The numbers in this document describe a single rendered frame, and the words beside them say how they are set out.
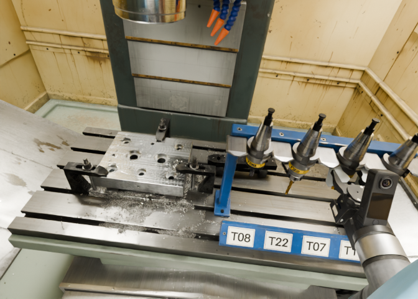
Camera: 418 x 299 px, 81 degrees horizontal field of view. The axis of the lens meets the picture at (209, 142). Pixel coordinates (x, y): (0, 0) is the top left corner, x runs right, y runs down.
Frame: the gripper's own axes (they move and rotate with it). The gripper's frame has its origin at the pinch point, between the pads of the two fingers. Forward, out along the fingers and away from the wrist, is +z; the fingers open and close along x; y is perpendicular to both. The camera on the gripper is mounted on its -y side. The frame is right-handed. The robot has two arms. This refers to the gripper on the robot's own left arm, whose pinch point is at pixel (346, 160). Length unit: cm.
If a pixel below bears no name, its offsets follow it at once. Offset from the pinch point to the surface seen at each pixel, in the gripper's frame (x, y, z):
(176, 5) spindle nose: -45, -27, 9
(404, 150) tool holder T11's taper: 9.4, -7.1, -1.9
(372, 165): 4.8, -1.9, -2.3
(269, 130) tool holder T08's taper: -21.8, -7.6, -2.5
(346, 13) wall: 26, -15, 96
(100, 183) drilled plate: -67, 26, 2
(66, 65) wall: -131, 36, 96
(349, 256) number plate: 10.6, 27.1, -10.3
